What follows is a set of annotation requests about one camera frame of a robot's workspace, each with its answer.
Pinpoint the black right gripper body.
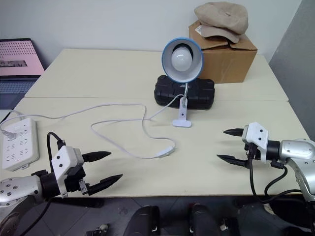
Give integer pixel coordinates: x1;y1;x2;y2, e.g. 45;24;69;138
244;142;262;162

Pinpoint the white lamp power cord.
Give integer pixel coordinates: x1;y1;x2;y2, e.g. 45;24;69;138
0;94;188;159

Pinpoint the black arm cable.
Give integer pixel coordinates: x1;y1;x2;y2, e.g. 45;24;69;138
46;132;66;171
247;145;305;204

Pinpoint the black plastic case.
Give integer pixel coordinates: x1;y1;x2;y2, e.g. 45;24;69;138
154;75;216;112

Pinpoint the white inline cord switch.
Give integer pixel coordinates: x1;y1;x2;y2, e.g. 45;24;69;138
156;146;176;158

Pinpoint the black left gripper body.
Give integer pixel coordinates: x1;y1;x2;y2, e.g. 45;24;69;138
63;160;90;197

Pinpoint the beige flat cap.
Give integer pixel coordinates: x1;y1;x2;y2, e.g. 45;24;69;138
194;1;250;44

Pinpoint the laptop with pink screen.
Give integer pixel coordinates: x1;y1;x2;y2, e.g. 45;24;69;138
0;38;46;110

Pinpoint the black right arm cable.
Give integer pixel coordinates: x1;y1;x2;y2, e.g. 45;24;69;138
247;145;305;204

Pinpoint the dark rounded shape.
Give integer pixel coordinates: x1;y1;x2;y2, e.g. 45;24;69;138
189;202;222;236
124;206;161;236

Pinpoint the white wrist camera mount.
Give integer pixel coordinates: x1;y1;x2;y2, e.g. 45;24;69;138
51;146;83;199
242;122;269;164

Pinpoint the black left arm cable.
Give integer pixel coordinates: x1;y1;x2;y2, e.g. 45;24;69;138
46;132;66;171

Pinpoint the white power strip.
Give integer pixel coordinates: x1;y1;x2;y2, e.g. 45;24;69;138
0;117;40;172

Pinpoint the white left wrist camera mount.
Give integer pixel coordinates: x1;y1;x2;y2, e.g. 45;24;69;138
51;146;83;199

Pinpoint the blue clip desk lamp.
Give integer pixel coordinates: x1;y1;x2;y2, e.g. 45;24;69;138
161;37;204;128

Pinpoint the brown cardboard box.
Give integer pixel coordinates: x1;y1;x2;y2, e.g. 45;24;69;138
189;19;258;85

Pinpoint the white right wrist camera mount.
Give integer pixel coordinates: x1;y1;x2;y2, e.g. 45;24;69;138
242;122;269;164

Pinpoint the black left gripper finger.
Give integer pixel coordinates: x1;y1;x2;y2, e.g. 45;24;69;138
87;174;124;197
82;151;112;164

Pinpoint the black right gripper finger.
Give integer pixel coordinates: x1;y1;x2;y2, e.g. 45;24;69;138
216;154;250;169
222;127;245;138

